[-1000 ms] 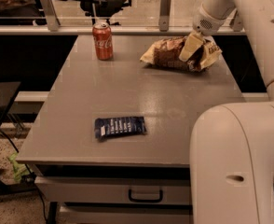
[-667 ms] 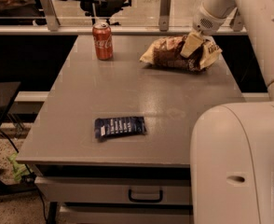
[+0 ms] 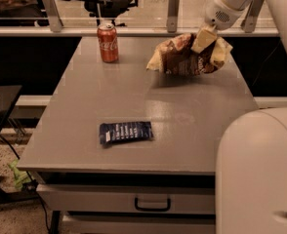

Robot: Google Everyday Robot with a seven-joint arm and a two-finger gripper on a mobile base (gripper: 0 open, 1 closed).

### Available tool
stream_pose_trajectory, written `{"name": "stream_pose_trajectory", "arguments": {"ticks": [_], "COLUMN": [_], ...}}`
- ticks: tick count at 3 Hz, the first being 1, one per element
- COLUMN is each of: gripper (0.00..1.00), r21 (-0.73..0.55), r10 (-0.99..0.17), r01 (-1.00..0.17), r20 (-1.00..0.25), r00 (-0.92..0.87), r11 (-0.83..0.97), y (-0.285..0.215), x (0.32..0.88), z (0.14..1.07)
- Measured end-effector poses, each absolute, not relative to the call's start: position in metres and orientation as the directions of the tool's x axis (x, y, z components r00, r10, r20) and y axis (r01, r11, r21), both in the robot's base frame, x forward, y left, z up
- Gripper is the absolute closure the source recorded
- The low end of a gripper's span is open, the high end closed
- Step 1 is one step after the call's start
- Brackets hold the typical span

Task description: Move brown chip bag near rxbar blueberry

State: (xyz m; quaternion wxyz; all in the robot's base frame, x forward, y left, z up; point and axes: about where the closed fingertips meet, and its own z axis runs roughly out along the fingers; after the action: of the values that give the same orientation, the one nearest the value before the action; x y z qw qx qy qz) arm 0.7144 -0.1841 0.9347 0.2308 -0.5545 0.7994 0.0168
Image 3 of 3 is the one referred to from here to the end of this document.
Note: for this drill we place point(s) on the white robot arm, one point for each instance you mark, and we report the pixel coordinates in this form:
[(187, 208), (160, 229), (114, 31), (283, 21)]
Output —
[(251, 167)]

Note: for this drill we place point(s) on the right metal bracket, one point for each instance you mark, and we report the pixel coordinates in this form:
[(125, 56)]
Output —
[(249, 23)]

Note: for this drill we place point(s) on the green object on floor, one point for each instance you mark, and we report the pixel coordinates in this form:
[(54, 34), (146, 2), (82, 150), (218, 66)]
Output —
[(21, 178)]

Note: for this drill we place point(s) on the brown chip bag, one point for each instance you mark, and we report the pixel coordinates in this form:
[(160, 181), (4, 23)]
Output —
[(175, 57)]

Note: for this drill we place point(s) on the black side table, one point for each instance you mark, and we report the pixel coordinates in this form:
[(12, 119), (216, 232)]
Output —
[(9, 96)]

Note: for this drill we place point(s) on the blue RXBAR blueberry wrapper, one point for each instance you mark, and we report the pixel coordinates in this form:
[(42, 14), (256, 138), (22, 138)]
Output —
[(124, 132)]

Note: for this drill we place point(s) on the grey rail ledge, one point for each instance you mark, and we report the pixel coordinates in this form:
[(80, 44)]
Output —
[(28, 31)]

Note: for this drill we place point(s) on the red Coca-Cola can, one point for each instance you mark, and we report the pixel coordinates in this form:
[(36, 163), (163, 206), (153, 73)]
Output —
[(107, 37)]

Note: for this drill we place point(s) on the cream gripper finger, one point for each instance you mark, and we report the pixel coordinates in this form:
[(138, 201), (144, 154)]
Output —
[(204, 38), (221, 51)]

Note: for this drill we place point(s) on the black drawer handle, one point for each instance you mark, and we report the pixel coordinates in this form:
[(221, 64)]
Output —
[(152, 206)]

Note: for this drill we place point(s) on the left metal bracket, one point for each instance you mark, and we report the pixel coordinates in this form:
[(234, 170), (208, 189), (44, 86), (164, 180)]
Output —
[(54, 20)]

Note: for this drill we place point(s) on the grey drawer cabinet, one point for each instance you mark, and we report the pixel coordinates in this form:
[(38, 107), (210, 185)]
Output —
[(121, 149)]

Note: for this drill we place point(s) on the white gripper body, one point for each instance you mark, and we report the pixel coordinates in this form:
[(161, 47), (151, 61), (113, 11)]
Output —
[(219, 16)]

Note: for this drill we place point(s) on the metal bracket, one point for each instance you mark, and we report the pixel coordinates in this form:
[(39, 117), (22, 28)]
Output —
[(249, 23), (54, 20), (172, 15)]

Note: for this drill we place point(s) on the middle metal bracket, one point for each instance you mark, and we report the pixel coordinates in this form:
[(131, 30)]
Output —
[(172, 15)]

